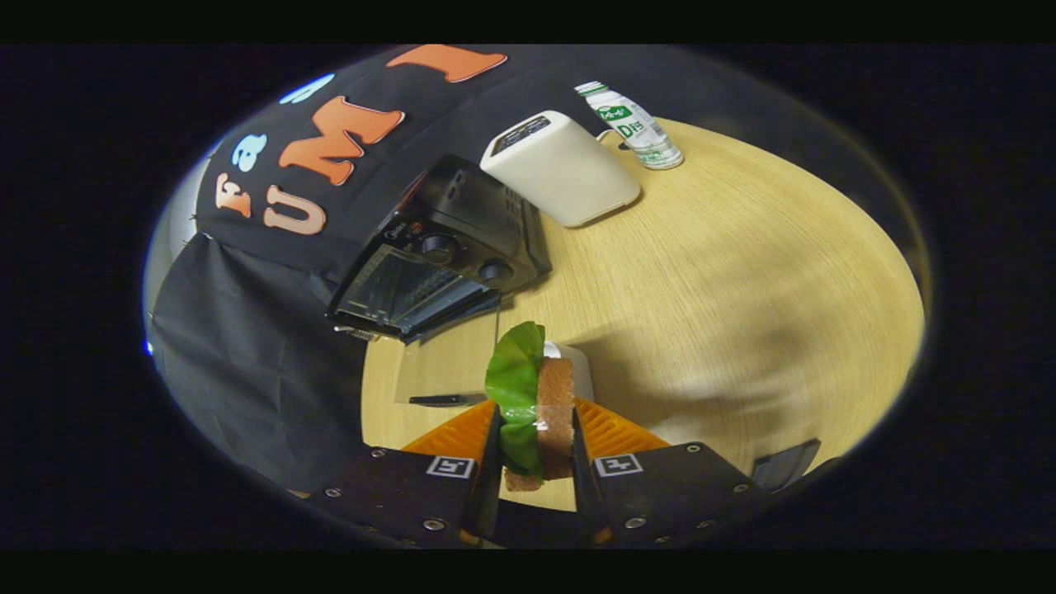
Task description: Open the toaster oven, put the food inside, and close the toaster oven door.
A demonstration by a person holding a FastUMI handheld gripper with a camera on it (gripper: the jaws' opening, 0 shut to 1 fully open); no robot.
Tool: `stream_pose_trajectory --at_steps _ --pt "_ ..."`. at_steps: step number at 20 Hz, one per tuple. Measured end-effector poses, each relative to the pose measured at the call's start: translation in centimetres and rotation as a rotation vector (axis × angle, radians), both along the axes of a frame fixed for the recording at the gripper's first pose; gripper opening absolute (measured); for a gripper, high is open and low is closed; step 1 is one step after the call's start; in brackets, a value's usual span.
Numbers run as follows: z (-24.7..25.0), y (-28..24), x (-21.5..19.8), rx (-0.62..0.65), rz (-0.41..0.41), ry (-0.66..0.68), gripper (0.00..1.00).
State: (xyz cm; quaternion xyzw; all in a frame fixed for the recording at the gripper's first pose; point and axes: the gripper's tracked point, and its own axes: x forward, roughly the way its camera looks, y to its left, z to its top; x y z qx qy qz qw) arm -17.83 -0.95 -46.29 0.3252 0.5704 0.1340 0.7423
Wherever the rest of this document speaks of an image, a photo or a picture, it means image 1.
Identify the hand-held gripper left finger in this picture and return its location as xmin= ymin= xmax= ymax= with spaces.
xmin=301 ymin=400 xmax=506 ymax=549

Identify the white plastic dish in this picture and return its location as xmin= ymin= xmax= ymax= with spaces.
xmin=544 ymin=341 xmax=596 ymax=405

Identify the dark flat object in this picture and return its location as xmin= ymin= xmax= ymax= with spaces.
xmin=749 ymin=439 xmax=823 ymax=496

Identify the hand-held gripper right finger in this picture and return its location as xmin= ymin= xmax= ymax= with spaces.
xmin=569 ymin=396 xmax=772 ymax=549

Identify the white bottle green label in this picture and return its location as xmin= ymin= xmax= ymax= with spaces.
xmin=575 ymin=80 xmax=685 ymax=171

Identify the sandwich with lettuce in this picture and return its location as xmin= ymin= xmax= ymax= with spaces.
xmin=484 ymin=321 xmax=578 ymax=493

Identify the black toaster oven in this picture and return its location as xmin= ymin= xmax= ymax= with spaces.
xmin=328 ymin=155 xmax=552 ymax=408

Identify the white pop-up toaster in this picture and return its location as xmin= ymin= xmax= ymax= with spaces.
xmin=479 ymin=110 xmax=642 ymax=229

